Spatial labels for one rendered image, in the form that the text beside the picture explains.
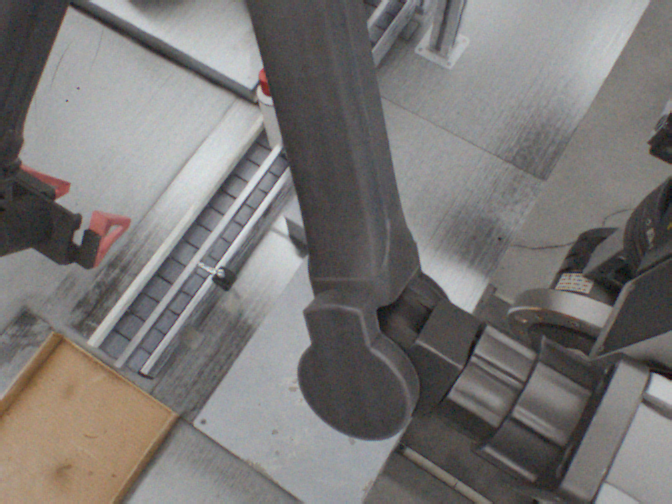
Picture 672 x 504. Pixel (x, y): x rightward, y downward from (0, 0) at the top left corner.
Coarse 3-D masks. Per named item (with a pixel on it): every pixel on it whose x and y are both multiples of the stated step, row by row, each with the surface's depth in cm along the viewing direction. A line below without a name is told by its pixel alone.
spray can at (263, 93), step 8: (264, 80) 87; (264, 88) 88; (264, 96) 90; (264, 104) 91; (272, 104) 90; (264, 112) 93; (272, 112) 92; (264, 120) 97; (272, 120) 95; (272, 128) 97; (272, 136) 100; (280, 136) 100; (272, 144) 103
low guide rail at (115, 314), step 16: (256, 128) 103; (240, 144) 103; (224, 176) 102; (208, 192) 100; (192, 208) 99; (176, 240) 98; (160, 256) 96; (144, 272) 95; (128, 288) 94; (128, 304) 95; (112, 320) 93; (96, 336) 92
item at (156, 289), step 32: (384, 32) 114; (256, 160) 105; (224, 192) 104; (256, 192) 103; (192, 224) 102; (192, 256) 100; (160, 288) 98; (192, 288) 98; (128, 320) 96; (160, 320) 96
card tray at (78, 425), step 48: (48, 336) 97; (48, 384) 98; (96, 384) 98; (0, 432) 96; (48, 432) 95; (96, 432) 95; (144, 432) 95; (0, 480) 93; (48, 480) 93; (96, 480) 93
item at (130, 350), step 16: (384, 0) 106; (272, 160) 96; (256, 176) 95; (240, 208) 94; (224, 224) 93; (208, 240) 92; (192, 272) 91; (176, 288) 89; (160, 304) 89; (144, 336) 87; (128, 352) 86
